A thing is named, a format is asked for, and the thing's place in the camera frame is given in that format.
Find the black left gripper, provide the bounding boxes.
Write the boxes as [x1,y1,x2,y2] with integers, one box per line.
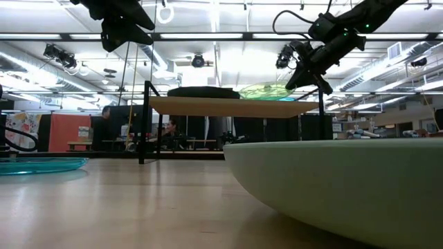
[70,0,156,53]

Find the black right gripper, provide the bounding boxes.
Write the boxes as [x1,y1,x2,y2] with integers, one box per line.
[285,33,367,96]

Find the green translucent small plate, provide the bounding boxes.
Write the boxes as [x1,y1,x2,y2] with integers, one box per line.
[238,81,297,102]

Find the black large plate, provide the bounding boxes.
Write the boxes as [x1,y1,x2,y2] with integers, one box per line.
[167,86,241,100]

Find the wooden shelf with black legs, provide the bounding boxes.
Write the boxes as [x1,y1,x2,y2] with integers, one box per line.
[138,80,326,165]

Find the black ceiling spotlight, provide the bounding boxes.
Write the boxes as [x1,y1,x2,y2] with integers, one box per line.
[275,44,295,70]
[191,53,206,69]
[43,44,78,69]

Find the black partition screen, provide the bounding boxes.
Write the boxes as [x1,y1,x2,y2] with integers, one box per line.
[169,113,334,142]

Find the black overhead beam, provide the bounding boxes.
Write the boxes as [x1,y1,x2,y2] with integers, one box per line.
[0,32,443,42]

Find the person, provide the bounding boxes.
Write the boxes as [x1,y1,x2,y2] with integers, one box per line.
[161,118,186,150]
[91,106,114,151]

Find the mint green large plate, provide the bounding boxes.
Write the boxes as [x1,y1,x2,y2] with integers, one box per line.
[223,138,443,249]

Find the orange partition panel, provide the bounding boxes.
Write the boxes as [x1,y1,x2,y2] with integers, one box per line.
[48,113,92,154]

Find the wooden bench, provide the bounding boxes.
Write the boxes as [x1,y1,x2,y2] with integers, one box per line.
[67,140,107,152]

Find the colourful patterned cloth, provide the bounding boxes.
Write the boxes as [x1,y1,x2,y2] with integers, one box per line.
[5,112,42,152]

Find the white hanging ring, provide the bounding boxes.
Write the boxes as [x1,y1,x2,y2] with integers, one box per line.
[155,2,175,25]

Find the black hanging cable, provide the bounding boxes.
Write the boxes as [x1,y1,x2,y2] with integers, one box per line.
[117,41,132,107]

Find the yellow hanging rope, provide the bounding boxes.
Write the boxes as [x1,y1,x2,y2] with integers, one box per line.
[125,44,140,151]

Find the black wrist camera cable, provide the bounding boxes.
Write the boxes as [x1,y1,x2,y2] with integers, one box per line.
[272,9,313,37]

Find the white duct vent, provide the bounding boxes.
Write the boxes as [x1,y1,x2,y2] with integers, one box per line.
[387,41,404,61]

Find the black sleeved arm cable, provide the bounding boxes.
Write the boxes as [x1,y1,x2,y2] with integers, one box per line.
[0,123,39,154]

